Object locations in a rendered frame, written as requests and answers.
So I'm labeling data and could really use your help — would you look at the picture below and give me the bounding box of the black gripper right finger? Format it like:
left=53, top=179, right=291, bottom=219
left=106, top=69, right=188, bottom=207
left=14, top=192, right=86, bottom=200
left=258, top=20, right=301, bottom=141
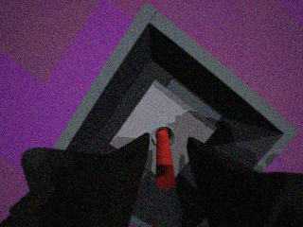
left=187, top=137, right=303, bottom=227

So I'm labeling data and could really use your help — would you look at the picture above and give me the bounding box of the red peg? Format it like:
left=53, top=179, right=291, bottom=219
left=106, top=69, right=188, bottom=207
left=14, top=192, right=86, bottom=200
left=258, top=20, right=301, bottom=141
left=156, top=129, right=176, bottom=189

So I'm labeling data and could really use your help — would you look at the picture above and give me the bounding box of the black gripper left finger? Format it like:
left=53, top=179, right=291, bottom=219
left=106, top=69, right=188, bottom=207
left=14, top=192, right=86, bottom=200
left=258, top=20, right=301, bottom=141
left=21, top=132, right=150, bottom=227

